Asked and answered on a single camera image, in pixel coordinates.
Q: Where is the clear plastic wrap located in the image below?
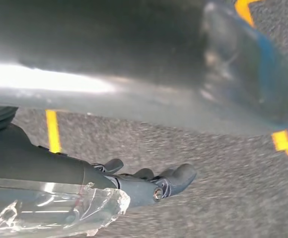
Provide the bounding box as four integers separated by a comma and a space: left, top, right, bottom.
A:
0, 178, 132, 238

